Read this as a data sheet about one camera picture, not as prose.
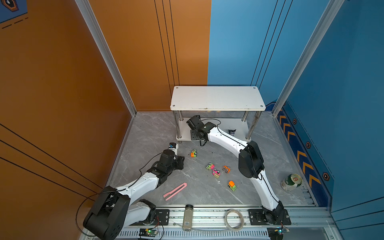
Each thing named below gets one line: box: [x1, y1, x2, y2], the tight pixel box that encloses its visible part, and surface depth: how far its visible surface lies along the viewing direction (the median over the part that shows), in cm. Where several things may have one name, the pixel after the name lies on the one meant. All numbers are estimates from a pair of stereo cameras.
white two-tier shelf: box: [170, 86, 266, 141], surface depth 84 cm
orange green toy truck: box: [228, 180, 237, 192], surface depth 83 cm
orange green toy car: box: [190, 149, 198, 158], surface depth 96 cm
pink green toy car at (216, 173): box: [212, 168, 221, 179], surface depth 88 cm
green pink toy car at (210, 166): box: [205, 162, 215, 171], surface depth 91 cm
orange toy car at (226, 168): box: [222, 165, 231, 174], surface depth 89 cm
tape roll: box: [280, 173, 303, 192], surface depth 77 cm
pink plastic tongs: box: [163, 182, 188, 201], surface depth 83 cm
